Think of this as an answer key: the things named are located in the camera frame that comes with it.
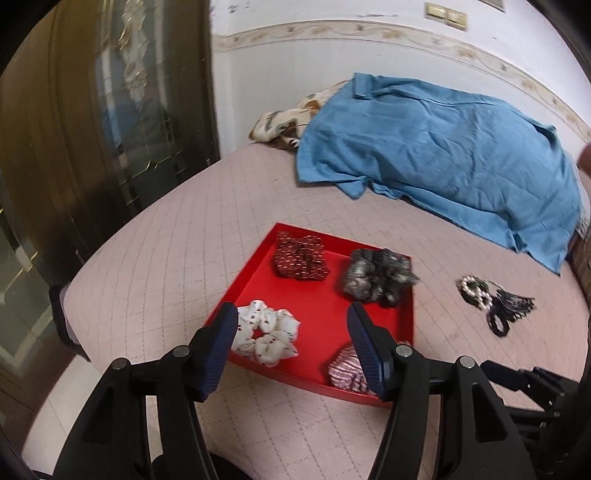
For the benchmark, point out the white printed scrunchie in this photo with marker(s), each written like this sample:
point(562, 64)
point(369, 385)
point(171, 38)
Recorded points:
point(272, 344)

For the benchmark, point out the pink quilted bed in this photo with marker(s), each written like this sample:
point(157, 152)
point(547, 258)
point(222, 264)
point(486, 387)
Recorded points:
point(184, 230)

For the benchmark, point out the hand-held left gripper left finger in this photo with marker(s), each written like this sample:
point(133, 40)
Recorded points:
point(217, 355)

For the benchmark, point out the glass side panel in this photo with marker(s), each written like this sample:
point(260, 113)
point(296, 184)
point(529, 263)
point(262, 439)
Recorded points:
point(18, 295)

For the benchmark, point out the red white plaid scrunchie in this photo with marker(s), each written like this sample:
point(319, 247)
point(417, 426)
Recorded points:
point(344, 369)

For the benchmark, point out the grey fuzzy scrunchie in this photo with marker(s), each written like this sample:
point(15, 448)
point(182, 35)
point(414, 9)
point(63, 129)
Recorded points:
point(374, 277)

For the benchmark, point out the black tassel hair clip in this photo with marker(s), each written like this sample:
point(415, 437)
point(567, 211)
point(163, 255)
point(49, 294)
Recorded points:
point(517, 305)

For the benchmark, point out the floral patterned pillow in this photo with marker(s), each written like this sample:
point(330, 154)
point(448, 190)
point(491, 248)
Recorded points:
point(277, 124)

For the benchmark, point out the beige wall switch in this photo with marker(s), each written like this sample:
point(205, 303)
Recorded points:
point(436, 10)
point(457, 18)

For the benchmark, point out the reddish sofa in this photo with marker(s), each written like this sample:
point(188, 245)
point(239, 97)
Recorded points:
point(585, 159)

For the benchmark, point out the blue blanket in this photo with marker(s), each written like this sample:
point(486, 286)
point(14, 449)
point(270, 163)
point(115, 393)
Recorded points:
point(438, 152)

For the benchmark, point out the dark red dotted scrunchie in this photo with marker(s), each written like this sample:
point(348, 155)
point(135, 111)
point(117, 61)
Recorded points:
point(298, 258)

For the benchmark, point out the red tray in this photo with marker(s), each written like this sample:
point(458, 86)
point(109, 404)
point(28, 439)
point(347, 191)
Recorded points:
point(323, 314)

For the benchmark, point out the wooden door with glass inlay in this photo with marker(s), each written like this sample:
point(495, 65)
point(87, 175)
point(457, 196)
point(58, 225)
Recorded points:
point(69, 138)

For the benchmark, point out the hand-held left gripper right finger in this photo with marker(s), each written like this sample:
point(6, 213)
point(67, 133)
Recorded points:
point(364, 353)

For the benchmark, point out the striped cushion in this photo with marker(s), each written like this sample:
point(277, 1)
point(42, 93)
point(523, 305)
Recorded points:
point(584, 263)

